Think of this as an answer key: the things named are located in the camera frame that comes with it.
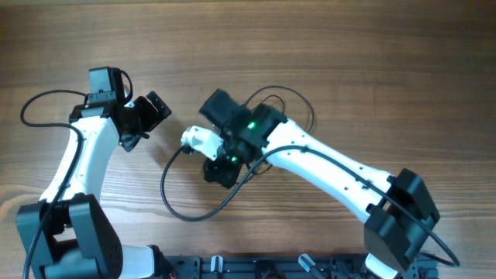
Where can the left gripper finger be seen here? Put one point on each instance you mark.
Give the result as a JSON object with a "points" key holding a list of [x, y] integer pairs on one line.
{"points": [[129, 141], [163, 110]]}

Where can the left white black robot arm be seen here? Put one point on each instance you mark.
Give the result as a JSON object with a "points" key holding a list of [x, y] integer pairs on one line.
{"points": [[66, 234]]}

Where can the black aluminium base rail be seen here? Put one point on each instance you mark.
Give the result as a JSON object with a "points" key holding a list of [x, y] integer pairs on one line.
{"points": [[336, 266]]}

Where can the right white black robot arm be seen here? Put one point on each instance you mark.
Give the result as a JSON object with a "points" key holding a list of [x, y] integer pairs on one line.
{"points": [[397, 211]]}

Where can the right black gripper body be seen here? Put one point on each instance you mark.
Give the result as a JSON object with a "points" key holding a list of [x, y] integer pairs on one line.
{"points": [[229, 168]]}

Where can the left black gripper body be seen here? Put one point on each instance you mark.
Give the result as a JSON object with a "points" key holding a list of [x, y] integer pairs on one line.
{"points": [[143, 117]]}

